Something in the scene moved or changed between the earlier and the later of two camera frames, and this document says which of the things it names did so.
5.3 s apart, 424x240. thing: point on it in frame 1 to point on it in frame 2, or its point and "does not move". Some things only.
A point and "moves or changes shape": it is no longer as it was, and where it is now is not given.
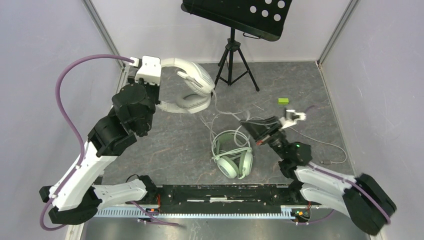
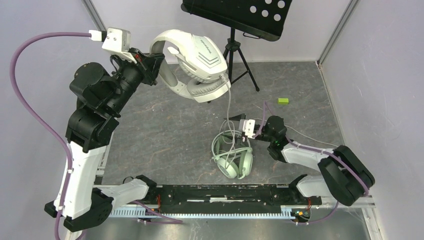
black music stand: x=265 y=19 does not move
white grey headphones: x=195 y=96 moves or changes shape
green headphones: x=231 y=150 does not move
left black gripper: x=156 y=88 to x=148 y=65
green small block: x=283 y=101 does not move
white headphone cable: x=217 y=110 to x=227 y=120
